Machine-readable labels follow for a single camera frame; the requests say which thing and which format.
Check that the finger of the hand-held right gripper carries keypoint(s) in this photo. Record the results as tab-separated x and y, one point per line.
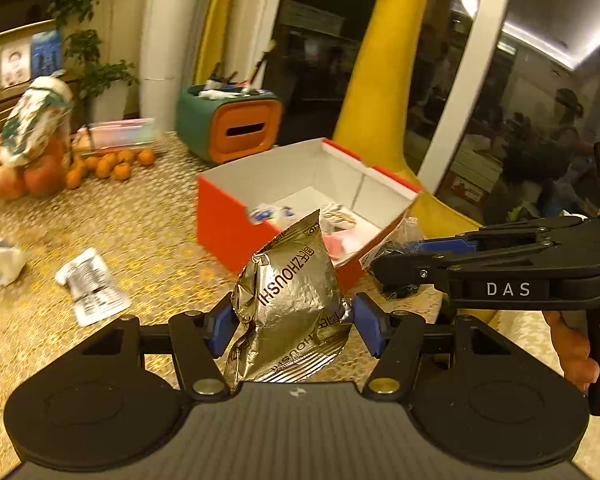
410	275
447	246

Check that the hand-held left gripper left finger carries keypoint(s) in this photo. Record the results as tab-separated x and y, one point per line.
223	329

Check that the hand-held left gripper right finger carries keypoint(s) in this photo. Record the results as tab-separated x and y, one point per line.
368	327

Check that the black packet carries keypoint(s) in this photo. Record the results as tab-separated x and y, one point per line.
397	242

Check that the silver foil snack bag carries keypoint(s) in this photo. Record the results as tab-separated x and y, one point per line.
290	300

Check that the red cardboard box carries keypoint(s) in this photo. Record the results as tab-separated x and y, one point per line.
220	220

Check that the gold floral patterned desktop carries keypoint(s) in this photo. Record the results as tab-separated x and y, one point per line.
145	230

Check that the person's right hand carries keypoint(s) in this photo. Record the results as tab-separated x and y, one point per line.
570	345

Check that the pink card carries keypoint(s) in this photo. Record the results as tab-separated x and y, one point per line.
342	245

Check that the white blue printed packet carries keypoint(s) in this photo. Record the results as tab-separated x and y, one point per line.
270	214

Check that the white black sachet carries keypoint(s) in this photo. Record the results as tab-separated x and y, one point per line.
92	285

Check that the yellow curtain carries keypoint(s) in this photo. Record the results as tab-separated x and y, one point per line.
380	85

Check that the pile of tangerines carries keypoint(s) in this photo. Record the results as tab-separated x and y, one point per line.
107	165

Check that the green orange desk organizer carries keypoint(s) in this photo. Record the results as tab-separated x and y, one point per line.
230	125

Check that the crumpled white wrapper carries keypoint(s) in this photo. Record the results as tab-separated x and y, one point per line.
0	262

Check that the red apple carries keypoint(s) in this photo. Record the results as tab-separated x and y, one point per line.
7	182
44	176

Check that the green white snack bag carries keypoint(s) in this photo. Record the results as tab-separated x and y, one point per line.
35	120

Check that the green potted tree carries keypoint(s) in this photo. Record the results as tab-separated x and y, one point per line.
100	70

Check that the white standing air conditioner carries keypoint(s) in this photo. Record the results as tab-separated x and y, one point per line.
172	25

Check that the wooden sideboard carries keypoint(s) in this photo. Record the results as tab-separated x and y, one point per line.
0	97

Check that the blue printed card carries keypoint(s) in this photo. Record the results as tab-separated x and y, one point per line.
46	55

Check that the white photo card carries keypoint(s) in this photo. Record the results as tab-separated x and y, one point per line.
15	64

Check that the white window frame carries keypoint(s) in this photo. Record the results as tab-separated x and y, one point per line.
475	75

